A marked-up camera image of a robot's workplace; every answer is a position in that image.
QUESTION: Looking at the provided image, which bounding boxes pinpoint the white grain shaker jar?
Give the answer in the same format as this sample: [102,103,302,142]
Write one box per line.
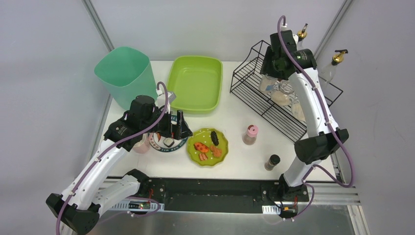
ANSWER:
[259,74,278,94]

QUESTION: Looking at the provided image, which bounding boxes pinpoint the green dotted plate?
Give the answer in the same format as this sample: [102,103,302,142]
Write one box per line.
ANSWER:
[186,128,229,167]

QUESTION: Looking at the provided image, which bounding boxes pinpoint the glass jar beige contents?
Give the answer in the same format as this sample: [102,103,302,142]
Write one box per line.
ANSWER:
[271,80,295,106]

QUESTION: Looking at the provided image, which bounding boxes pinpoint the tall oil bottle gold pump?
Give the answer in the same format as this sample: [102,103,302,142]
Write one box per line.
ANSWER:
[297,23,308,50]

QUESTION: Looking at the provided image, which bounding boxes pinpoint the oil bottle gold spout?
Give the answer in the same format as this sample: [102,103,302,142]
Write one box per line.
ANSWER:
[319,49,348,84]

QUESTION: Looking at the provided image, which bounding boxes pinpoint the large glass jar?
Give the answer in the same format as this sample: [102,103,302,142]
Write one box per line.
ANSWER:
[291,100,305,122]

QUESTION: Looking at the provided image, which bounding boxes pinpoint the pink lid spice jar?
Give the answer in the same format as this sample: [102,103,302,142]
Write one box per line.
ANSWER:
[242,125,258,145]

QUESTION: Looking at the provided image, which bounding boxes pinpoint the small black cap spice bottle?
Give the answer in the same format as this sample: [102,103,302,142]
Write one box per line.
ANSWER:
[264,154,280,171]

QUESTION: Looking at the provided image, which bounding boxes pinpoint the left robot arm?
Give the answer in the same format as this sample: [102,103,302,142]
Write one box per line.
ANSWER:
[46,95,193,235]

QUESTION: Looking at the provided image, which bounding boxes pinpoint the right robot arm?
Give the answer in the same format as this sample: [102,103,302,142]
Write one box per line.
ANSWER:
[260,30,349,197]

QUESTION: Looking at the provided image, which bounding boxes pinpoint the sushi rice roll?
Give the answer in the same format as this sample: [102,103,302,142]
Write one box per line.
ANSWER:
[163,138,175,148]

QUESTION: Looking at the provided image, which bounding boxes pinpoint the orange grilled fish piece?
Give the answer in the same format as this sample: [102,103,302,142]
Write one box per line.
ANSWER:
[194,142,210,153]

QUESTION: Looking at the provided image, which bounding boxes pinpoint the pink white mug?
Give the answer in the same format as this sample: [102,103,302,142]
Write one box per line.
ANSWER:
[132,135,150,154]

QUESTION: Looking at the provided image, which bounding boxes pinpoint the black sea cucumber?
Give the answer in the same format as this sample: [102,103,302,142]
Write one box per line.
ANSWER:
[210,131,219,146]

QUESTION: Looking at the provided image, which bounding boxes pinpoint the pork belly piece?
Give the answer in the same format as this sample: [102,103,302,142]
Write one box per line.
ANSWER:
[199,153,208,161]

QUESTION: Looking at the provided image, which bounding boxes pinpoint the fried chicken nugget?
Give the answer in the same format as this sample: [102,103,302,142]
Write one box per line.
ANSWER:
[210,145,222,158]

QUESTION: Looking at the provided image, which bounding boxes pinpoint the lime green plastic basin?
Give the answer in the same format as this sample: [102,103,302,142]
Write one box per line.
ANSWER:
[167,55,223,114]

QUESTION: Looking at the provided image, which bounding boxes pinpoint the teal plastic bin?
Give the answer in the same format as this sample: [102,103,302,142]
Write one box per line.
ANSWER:
[94,47,158,110]

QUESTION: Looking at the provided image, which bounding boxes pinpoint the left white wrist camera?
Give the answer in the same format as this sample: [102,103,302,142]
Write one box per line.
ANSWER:
[157,91,177,111]

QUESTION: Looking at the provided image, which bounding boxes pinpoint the black wire rack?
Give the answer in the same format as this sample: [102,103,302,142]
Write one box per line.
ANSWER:
[230,40,344,143]

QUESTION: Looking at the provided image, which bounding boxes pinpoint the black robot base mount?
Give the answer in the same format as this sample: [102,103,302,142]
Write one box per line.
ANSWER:
[134,178,309,213]

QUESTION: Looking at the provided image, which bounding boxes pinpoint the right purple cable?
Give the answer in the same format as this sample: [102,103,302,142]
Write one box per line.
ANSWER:
[277,15,356,189]

